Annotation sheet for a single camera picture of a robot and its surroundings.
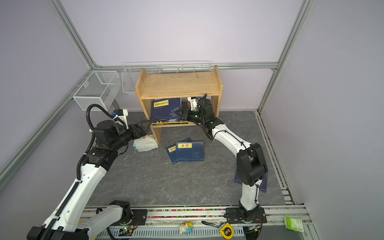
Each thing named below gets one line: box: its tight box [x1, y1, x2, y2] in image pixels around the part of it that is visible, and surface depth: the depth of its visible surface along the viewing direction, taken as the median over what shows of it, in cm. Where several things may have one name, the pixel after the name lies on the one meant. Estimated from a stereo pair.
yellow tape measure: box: [219, 222, 234, 240], surface depth 69 cm
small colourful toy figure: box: [179, 220, 194, 235], surface depth 69 cm
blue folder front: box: [150, 97, 182, 121], surface depth 83 cm
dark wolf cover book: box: [152, 119, 188, 124], surface depth 84 cm
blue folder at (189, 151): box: [175, 141, 205, 162], surface depth 98 cm
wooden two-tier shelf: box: [135, 65, 224, 146], surface depth 76 cm
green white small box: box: [283, 216, 304, 233], surface depth 71 cm
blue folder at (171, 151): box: [165, 137, 192, 165], surface depth 98 cm
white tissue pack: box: [132, 134, 159, 152], surface depth 98 cm
